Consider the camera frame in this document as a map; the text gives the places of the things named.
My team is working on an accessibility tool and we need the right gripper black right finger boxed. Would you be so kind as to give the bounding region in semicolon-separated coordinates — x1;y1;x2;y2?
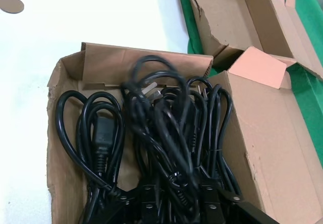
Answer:
201;183;276;224

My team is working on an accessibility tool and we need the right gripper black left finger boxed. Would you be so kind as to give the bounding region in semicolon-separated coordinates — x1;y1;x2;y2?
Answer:
100;185;162;224

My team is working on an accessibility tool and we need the cardboard box with torn edge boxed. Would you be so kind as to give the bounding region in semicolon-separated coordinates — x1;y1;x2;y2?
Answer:
185;0;323;81

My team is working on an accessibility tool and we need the green table cloth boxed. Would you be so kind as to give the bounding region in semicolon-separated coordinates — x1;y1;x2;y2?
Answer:
176;0;323;116

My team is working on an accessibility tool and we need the round brown cardboard disc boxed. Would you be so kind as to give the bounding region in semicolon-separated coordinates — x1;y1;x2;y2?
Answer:
0;0;25;15

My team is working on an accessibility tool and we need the cardboard box holding power cords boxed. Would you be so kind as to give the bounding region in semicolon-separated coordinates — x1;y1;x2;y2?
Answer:
46;41;323;224

